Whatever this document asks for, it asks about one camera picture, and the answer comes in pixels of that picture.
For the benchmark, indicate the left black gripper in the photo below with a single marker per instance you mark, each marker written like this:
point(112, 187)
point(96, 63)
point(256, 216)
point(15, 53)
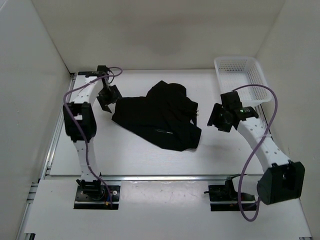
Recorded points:
point(104, 103)

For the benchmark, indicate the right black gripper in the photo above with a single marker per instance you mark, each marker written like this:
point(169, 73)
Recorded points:
point(213, 118)

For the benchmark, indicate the black shorts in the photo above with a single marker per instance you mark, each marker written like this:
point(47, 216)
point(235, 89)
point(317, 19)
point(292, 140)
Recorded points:
point(165, 117)

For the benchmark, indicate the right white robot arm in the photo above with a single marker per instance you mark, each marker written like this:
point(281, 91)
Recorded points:
point(282, 179)

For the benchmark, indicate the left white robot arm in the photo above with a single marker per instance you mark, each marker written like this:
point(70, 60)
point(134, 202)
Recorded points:
point(81, 126)

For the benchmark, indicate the white plastic basket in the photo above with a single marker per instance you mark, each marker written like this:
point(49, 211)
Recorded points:
point(236, 71)

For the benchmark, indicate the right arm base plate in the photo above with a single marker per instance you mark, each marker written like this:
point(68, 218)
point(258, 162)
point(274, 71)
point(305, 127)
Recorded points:
point(224, 198)

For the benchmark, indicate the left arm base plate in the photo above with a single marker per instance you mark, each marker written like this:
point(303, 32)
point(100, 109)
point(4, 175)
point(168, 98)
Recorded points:
point(100, 201)

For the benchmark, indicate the aluminium frame rail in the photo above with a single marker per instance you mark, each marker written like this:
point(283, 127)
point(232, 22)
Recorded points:
point(109, 178)

